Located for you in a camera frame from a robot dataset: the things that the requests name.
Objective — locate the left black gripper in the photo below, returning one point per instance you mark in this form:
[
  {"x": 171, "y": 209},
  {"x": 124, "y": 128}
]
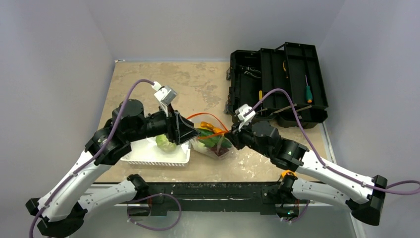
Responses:
[{"x": 181, "y": 129}]

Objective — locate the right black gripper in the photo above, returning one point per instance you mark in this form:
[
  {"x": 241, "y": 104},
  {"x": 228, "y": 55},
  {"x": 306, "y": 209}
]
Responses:
[{"x": 236, "y": 135}]

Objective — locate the green cucumber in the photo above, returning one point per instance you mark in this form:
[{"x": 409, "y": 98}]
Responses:
[{"x": 207, "y": 138}]

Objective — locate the clear zip top bag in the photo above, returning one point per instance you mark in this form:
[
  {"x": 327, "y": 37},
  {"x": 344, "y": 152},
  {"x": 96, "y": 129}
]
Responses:
[{"x": 196, "y": 119}]

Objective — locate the purple grape bunch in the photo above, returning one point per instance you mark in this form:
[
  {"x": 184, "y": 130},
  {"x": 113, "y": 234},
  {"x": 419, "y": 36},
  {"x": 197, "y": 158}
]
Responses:
[{"x": 219, "y": 151}]

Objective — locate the white plastic basket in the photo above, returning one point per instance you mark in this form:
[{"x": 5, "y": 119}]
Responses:
[{"x": 146, "y": 152}]

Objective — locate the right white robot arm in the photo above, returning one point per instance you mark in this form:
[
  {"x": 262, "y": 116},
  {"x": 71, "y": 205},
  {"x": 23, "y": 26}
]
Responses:
[{"x": 360, "y": 195}]

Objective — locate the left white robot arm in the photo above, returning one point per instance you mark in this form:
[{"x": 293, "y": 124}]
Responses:
[{"x": 62, "y": 211}]

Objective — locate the green cabbage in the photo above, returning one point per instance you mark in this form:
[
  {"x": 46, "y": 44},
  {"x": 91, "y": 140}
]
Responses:
[{"x": 164, "y": 144}]

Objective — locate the black open toolbox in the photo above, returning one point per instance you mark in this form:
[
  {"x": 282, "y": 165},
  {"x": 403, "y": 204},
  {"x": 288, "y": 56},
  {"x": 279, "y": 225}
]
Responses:
[{"x": 301, "y": 60}]

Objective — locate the black pliers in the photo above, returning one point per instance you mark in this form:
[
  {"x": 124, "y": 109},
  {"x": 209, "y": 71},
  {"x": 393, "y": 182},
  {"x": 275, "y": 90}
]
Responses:
[{"x": 250, "y": 71}]

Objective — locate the yellow black tool in tray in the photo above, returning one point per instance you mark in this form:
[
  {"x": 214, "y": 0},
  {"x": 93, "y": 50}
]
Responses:
[{"x": 284, "y": 65}]

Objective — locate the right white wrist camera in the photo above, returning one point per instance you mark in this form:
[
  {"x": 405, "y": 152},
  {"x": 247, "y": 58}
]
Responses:
[{"x": 245, "y": 114}]

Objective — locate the green handled screwdriver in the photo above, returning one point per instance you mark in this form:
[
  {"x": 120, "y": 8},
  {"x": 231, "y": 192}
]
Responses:
[{"x": 308, "y": 93}]

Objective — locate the black base frame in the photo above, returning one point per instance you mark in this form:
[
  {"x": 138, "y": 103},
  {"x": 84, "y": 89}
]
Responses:
[{"x": 265, "y": 198}]

